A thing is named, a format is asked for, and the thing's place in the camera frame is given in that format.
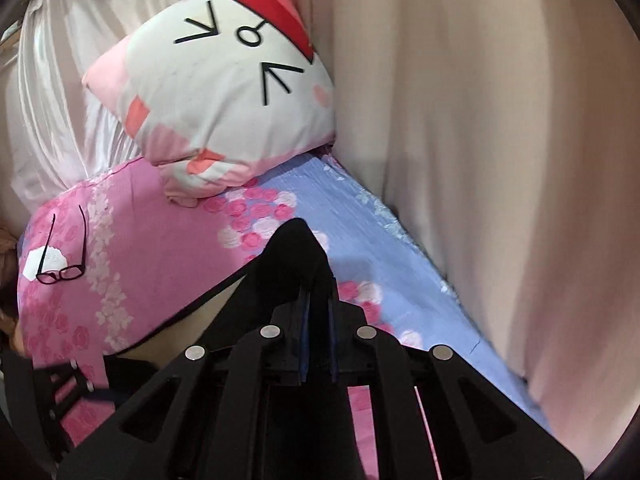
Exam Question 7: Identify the brown soft object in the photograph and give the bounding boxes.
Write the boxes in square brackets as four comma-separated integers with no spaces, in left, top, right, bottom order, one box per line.
[0,225,22,353]

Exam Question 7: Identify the cat face pillow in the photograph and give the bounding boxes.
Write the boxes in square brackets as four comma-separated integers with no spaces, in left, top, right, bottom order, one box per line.
[81,0,337,208]

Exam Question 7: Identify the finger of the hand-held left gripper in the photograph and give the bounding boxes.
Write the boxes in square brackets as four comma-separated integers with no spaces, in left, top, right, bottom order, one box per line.
[30,357,122,448]

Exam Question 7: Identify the black pants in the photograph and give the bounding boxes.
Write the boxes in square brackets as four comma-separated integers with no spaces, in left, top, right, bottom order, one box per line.
[102,217,436,411]

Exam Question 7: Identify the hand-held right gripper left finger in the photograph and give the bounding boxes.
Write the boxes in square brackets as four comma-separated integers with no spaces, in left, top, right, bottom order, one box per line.
[57,285,312,480]

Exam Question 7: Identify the black eyeglasses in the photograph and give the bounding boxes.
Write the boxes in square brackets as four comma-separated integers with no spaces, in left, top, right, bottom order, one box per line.
[35,204,87,285]

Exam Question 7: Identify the beige curtain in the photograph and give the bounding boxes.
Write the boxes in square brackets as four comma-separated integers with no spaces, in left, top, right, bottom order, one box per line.
[280,0,640,471]

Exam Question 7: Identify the pink floral bedsheet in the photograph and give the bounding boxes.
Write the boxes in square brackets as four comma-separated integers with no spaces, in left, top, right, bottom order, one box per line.
[15,152,556,480]

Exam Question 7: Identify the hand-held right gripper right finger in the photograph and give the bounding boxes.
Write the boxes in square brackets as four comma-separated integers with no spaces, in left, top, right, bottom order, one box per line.
[325,294,585,480]

